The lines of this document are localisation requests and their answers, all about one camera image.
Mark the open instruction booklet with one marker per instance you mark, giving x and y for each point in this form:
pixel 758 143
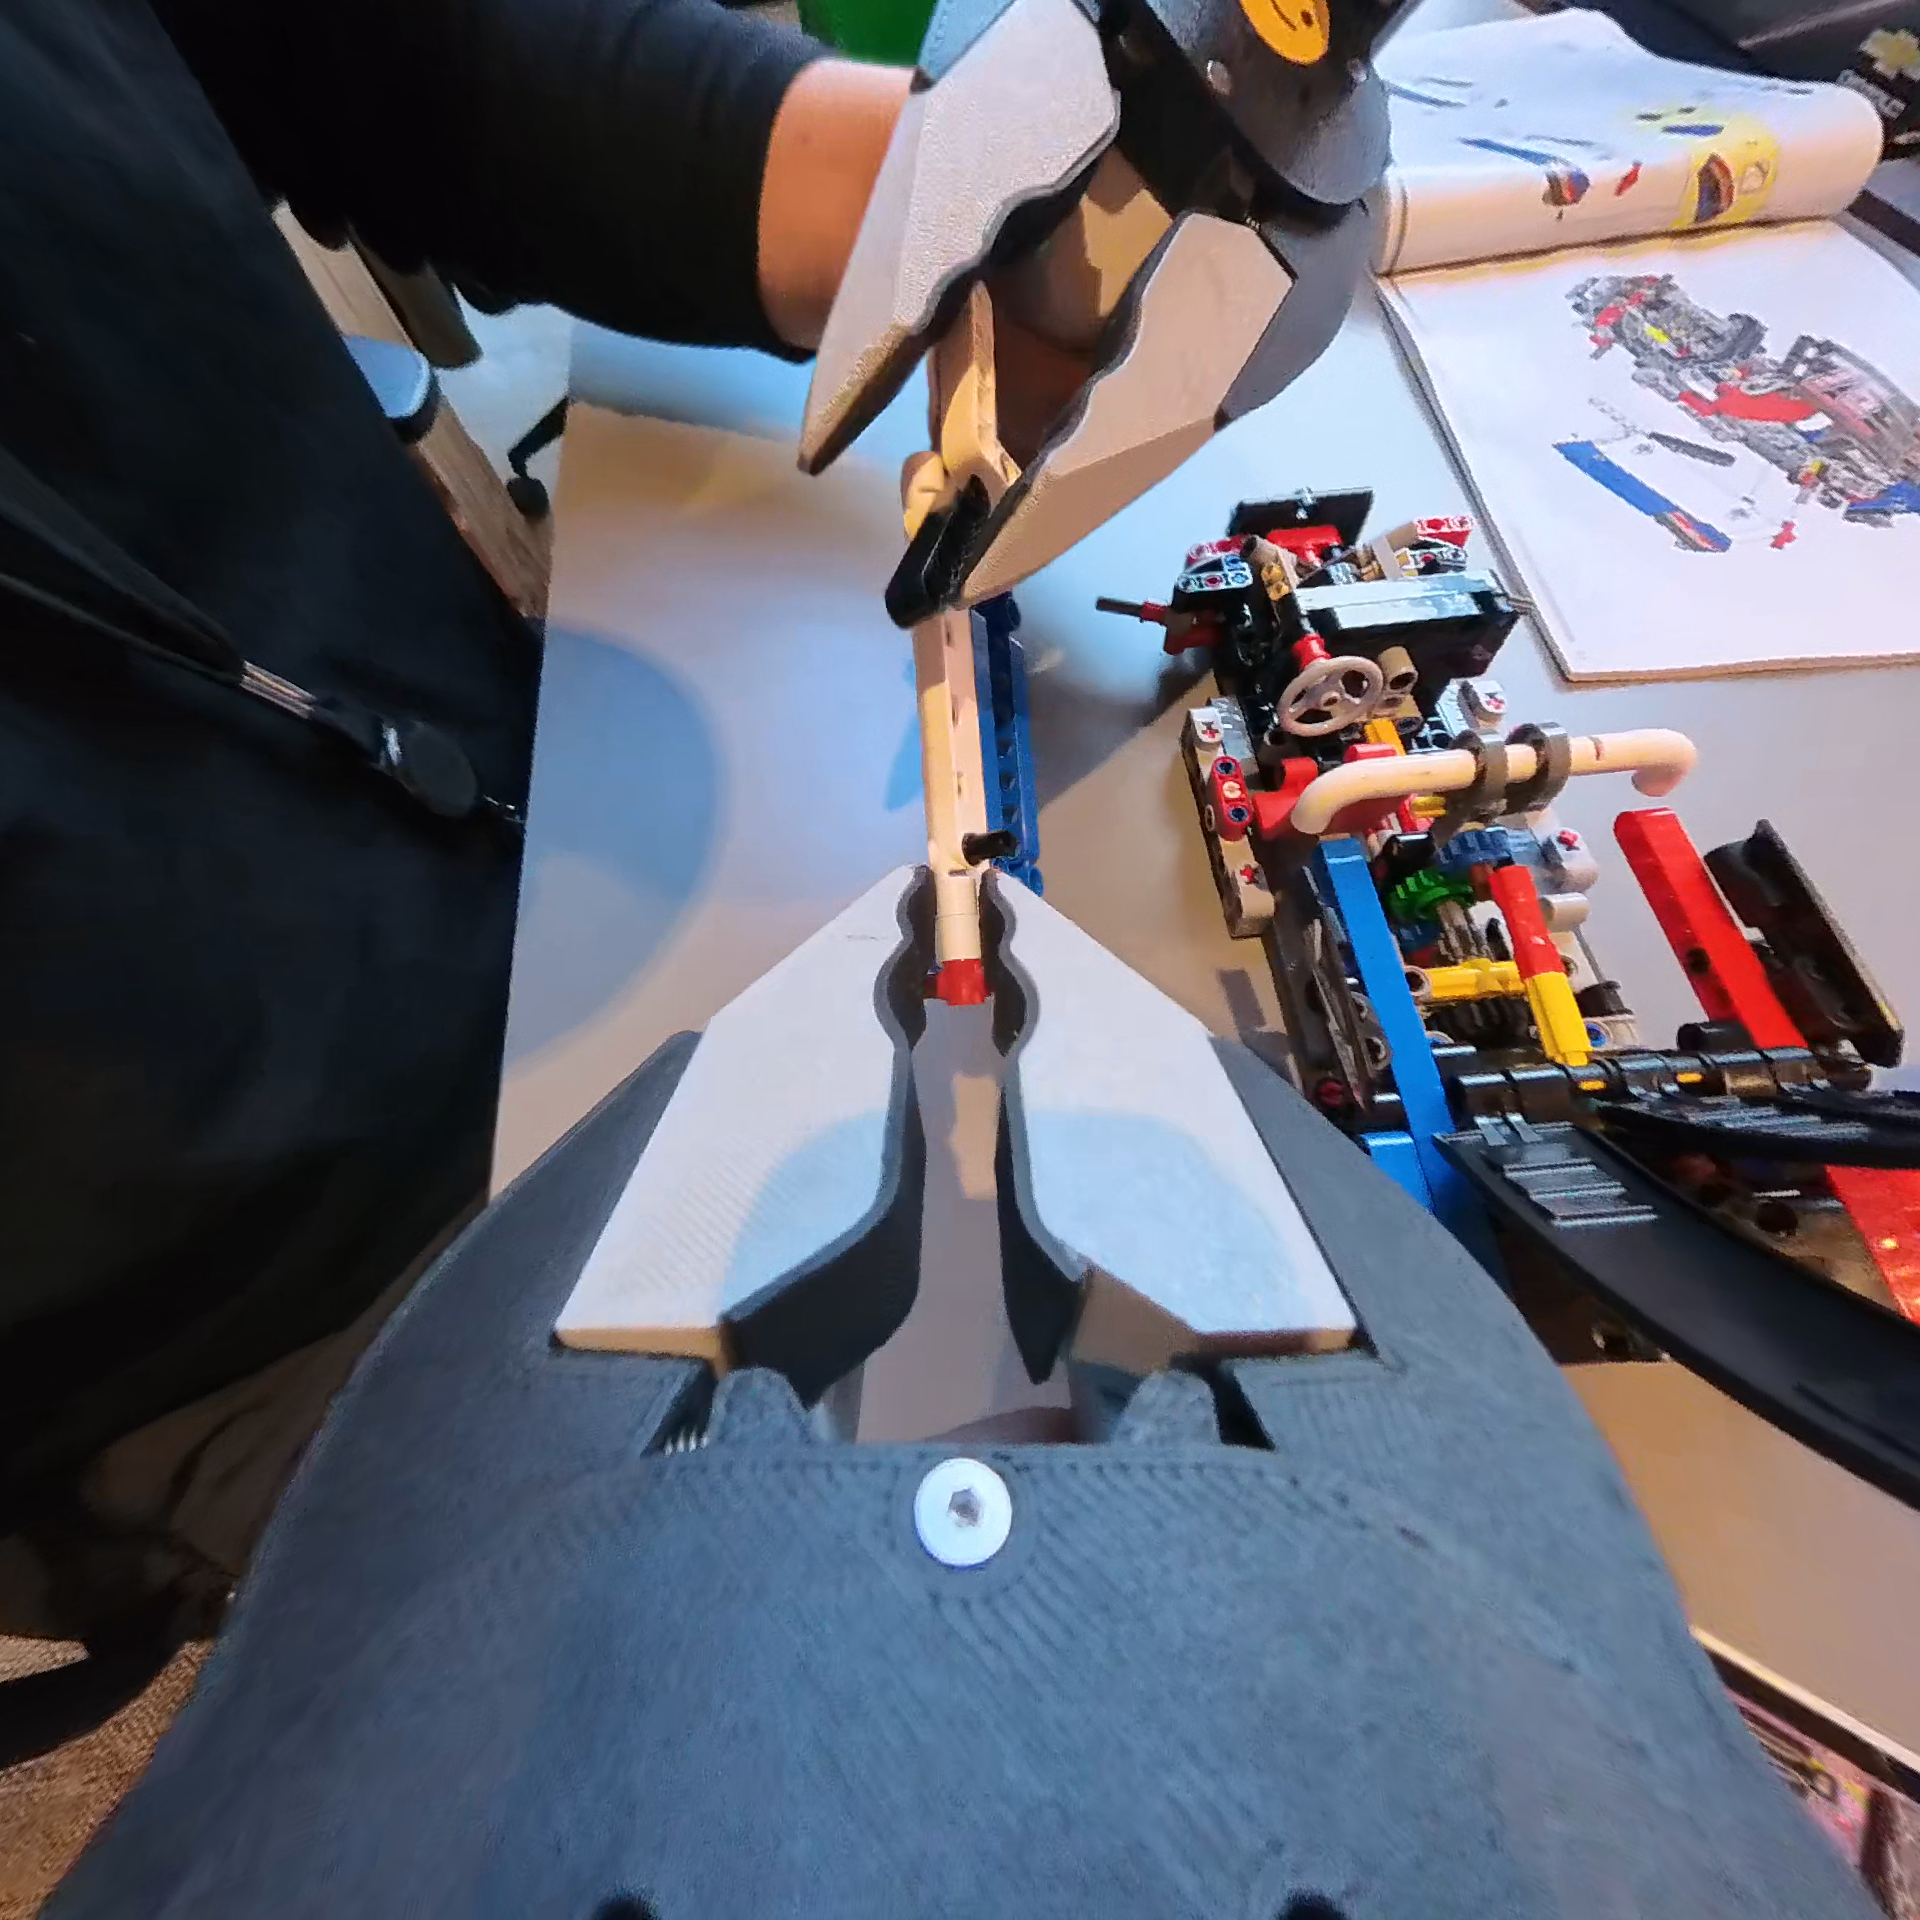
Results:
pixel 1501 495

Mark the person's left forearm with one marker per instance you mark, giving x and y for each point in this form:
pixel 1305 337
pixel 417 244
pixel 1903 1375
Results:
pixel 523 150

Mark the white blue brick panel assembly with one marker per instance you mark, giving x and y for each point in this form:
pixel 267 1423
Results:
pixel 950 750

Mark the person's right hand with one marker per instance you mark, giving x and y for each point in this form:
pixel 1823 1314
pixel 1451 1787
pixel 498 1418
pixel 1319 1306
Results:
pixel 1019 1429

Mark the black office chair base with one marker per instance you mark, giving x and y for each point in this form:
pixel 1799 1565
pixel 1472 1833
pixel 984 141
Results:
pixel 533 482

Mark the holographic sticker sheet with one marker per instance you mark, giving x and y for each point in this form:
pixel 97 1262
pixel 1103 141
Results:
pixel 1829 1787

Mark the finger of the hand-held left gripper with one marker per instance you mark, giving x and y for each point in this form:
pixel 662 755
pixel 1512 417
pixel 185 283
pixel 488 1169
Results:
pixel 961 211
pixel 1184 347

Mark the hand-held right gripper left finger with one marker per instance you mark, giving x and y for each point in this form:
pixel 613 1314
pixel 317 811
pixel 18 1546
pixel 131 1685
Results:
pixel 763 1172

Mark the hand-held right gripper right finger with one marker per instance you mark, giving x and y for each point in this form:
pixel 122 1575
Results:
pixel 1171 1172

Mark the toy brick vehicle model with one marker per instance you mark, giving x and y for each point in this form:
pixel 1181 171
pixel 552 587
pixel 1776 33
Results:
pixel 1349 839

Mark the grey desk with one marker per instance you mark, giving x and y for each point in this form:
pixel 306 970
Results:
pixel 720 599

